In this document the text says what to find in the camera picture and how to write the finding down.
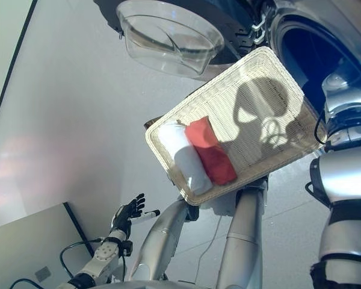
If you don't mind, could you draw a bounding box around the cream wicker basket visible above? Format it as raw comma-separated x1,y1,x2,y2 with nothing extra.
144,45,328,207

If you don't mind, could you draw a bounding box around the red cloth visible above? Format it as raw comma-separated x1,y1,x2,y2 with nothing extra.
185,117,238,185

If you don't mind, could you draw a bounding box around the grey front-load washing machine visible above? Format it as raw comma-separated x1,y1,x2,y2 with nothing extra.
252,0,361,121

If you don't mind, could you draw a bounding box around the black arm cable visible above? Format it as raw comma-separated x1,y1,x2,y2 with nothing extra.
305,108,329,193
10,237,105,289

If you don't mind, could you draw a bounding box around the silver robot right leg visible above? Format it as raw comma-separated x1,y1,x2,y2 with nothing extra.
215,177,268,289

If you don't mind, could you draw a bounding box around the white rolled cloth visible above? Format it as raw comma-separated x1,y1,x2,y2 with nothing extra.
158,122,214,196

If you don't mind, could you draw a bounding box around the white panel with black edge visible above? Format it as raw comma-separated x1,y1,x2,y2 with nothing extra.
0,201,94,289

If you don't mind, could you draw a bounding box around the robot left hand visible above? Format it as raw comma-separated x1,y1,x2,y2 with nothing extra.
110,193,161,238

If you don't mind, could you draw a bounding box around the silver robot torso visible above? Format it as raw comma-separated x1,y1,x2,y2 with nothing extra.
108,278,217,289

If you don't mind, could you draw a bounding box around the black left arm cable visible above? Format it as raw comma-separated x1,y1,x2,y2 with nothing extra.
10,237,105,289

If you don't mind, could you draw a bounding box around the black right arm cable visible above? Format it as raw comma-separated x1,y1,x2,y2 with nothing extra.
305,108,329,193

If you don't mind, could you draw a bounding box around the round glass washing machine door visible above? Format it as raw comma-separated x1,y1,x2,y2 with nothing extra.
93,0,270,81

